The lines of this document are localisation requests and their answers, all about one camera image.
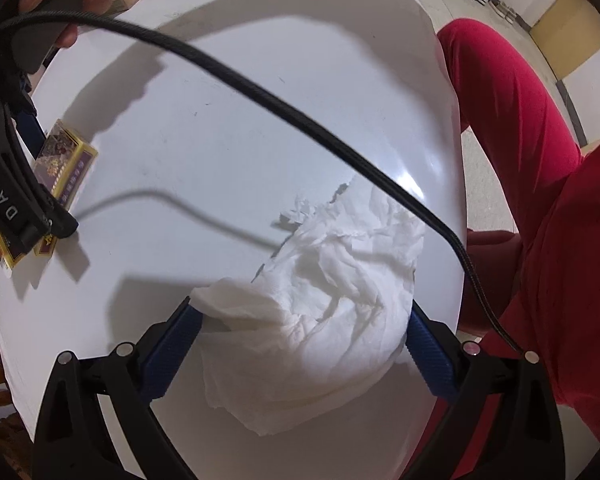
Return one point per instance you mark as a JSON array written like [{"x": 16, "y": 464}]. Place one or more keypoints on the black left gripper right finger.
[{"x": 507, "y": 402}]

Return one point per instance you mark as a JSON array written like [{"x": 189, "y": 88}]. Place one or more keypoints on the white tissue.
[{"x": 322, "y": 321}]

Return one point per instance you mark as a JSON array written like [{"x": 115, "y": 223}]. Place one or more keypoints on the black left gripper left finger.
[{"x": 71, "y": 438}]

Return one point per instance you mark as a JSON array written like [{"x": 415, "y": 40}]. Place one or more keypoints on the red pants leg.
[{"x": 552, "y": 190}]

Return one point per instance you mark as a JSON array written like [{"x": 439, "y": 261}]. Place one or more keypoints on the purple gold cigarette carton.
[{"x": 61, "y": 167}]

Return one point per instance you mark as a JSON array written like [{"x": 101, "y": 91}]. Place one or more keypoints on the person left hand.
[{"x": 495, "y": 255}]

